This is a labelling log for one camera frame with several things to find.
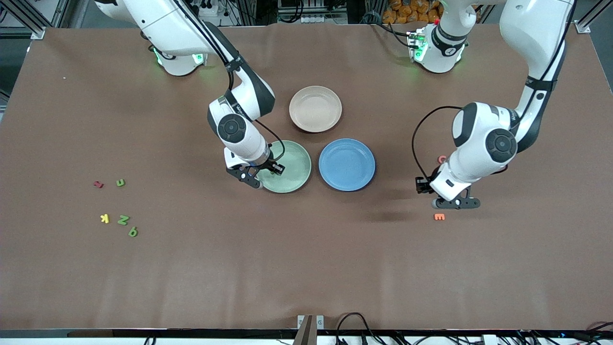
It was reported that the blue plate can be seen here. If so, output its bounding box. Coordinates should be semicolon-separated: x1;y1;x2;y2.
318;138;376;192

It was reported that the pile of orange fruit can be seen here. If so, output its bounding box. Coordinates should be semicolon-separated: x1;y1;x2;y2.
383;0;443;24

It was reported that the green plate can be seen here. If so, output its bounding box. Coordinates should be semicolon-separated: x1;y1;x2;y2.
255;140;312;194

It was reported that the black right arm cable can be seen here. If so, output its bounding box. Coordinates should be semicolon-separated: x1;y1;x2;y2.
172;0;286;166

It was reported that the black looped cable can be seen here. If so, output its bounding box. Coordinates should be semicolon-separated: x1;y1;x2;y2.
335;312;384;345

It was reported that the black base cable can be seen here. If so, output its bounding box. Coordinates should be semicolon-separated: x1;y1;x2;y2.
374;12;413;48

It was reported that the white power strip with plugs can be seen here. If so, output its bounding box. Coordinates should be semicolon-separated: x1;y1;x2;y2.
189;0;218;17

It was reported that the grey metal mounting bracket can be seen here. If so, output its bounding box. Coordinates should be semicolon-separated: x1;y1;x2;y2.
292;315;325;345

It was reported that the brown table mat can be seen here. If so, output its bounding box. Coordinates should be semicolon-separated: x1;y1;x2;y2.
0;23;613;331

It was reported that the aluminium frame strut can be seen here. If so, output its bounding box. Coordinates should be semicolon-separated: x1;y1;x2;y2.
575;0;613;34
0;0;63;40

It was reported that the beige plate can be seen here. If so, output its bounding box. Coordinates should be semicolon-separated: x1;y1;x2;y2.
289;86;343;133

